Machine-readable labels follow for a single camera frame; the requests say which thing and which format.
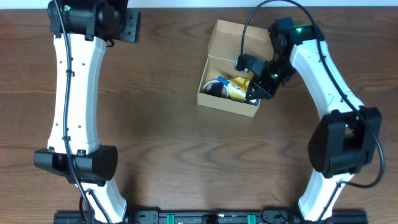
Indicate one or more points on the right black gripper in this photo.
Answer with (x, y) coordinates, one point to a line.
(261, 86)

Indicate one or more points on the yellow sticky note pad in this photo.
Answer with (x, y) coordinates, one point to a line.
(237, 88)

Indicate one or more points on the blue and white marker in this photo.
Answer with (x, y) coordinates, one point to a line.
(231, 87)

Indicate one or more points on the cardboard box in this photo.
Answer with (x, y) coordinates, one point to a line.
(223, 50)

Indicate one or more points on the black teardrop-shaped object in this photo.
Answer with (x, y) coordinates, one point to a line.
(218, 90)

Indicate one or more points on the white tape roll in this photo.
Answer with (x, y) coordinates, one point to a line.
(207, 85)

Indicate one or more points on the small yellow tape roll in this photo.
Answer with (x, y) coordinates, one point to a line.
(243, 83)

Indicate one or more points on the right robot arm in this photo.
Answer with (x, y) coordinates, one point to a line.
(346, 137)

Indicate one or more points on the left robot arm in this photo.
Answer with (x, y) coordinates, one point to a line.
(82, 31)

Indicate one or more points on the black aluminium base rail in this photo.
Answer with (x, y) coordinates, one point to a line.
(234, 217)

